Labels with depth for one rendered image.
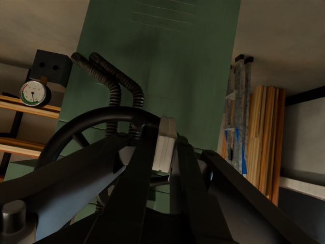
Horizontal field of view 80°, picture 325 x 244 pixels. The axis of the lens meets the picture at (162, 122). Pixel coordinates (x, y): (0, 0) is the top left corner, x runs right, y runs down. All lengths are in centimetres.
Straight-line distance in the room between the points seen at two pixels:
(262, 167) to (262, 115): 46
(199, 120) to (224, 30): 28
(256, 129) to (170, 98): 144
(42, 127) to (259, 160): 281
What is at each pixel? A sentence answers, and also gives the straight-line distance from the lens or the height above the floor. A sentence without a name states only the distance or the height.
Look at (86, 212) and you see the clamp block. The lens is 48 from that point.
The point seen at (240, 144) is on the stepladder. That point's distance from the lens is 139.
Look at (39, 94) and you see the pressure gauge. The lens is 56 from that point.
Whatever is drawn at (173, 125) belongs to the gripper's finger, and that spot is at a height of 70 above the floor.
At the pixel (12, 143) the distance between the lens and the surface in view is 288.
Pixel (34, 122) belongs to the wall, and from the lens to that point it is 335.
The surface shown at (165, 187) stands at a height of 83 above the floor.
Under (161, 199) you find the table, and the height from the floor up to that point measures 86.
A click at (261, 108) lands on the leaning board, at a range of 199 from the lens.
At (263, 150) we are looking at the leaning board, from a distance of 195.
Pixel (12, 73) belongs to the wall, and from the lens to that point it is 364.
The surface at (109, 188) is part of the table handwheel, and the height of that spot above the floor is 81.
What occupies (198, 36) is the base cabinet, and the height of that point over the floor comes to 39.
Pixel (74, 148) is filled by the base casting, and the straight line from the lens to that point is 57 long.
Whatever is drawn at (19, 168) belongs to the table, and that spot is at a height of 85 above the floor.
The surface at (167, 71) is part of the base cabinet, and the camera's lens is 57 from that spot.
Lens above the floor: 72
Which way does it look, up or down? 7 degrees down
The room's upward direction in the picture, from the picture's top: 169 degrees counter-clockwise
